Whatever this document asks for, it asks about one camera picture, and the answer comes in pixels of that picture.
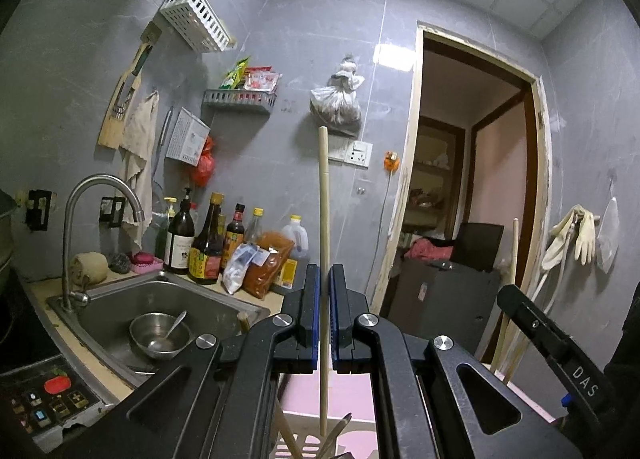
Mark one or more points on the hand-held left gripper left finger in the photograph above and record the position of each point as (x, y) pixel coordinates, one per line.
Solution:
(314, 329)

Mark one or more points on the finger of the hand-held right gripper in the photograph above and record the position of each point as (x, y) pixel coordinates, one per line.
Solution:
(530, 319)

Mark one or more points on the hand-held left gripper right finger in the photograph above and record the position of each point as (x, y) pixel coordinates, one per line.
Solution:
(335, 329)

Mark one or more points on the white plastic utensil holder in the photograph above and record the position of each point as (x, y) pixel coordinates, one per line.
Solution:
(310, 446)

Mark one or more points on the orange seasoning packet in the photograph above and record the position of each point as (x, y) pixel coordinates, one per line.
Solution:
(267, 269)

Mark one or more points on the dark grey cabinet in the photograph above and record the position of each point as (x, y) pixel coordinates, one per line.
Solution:
(445, 309)

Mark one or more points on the cooking oil jug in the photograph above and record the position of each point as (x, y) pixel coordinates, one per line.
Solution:
(299, 244)

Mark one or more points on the black panel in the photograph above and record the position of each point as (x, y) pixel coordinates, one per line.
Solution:
(479, 246)

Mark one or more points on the blue white seasoning packet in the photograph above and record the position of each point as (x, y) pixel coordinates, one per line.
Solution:
(242, 264)

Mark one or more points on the cream rubber gloves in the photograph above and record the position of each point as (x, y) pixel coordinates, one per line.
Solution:
(582, 234)

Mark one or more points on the steel sink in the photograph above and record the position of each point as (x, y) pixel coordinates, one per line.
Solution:
(210, 309)

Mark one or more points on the hanging white plastic bag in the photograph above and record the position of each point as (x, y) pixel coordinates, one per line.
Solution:
(609, 234)

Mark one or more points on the clear bottle yellow cap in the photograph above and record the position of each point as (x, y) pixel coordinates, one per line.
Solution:
(255, 226)

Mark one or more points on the small dark sauce bottle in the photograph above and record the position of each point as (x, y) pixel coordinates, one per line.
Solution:
(233, 239)

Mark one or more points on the red cloth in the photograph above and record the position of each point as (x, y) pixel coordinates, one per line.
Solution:
(427, 250)

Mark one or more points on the soy sauce bottle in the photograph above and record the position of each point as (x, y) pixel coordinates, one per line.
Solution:
(206, 254)

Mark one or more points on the spoon in metal bowl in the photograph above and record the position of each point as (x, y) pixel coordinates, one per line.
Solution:
(172, 326)

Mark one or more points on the dark bottle white label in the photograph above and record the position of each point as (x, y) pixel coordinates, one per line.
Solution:
(179, 244)

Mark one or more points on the metal bowl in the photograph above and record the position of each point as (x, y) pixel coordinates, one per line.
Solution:
(145, 334)

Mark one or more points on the wooden storage shelves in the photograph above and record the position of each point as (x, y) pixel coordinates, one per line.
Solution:
(435, 174)

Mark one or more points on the green dish soap bottle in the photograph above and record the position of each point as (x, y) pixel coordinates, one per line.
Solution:
(161, 234)

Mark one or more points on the pink soap dish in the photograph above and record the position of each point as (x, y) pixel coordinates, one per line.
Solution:
(146, 263)

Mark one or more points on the red plastic bag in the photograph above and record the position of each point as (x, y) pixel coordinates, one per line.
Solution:
(205, 164)

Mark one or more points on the steel wool scrubber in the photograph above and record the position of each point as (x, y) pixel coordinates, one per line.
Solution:
(120, 262)

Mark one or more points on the hanging clear plastic bag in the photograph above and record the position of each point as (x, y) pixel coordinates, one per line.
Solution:
(337, 99)

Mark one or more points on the white perforated box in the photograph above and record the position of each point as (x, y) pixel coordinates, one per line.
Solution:
(186, 136)

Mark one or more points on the loofah sponge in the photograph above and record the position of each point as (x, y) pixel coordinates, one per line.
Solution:
(90, 268)

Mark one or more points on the hanging grey utensil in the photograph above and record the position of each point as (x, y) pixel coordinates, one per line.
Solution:
(165, 139)

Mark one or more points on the red snack packet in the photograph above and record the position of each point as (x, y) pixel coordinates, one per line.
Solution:
(262, 80)

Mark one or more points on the hanging beige rag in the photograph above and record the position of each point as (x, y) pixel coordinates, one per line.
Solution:
(140, 139)

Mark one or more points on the metal faucet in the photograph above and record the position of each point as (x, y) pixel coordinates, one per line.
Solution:
(67, 239)

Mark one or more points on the green snack packet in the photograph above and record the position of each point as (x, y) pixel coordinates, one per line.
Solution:
(234, 74)

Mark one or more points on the induction cooker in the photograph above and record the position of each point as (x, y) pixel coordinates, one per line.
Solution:
(45, 404)

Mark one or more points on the wooden cutting board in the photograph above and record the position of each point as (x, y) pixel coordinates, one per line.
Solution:
(112, 129)

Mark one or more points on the metal steamer pot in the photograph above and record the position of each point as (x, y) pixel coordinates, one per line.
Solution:
(5, 239)

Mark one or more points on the wooden door frame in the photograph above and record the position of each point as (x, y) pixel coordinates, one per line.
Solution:
(407, 189)

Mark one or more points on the orange wall hook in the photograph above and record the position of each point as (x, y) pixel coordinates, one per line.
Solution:
(391, 161)

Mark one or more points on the white wall switch socket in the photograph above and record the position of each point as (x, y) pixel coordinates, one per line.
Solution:
(357, 153)

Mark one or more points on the black wall outlet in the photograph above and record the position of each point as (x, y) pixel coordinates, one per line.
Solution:
(39, 210)
(112, 211)

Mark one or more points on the grey wall shelf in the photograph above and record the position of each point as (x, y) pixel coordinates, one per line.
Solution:
(240, 101)

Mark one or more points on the white slotted wall basket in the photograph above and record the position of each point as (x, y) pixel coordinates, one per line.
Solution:
(200, 19)

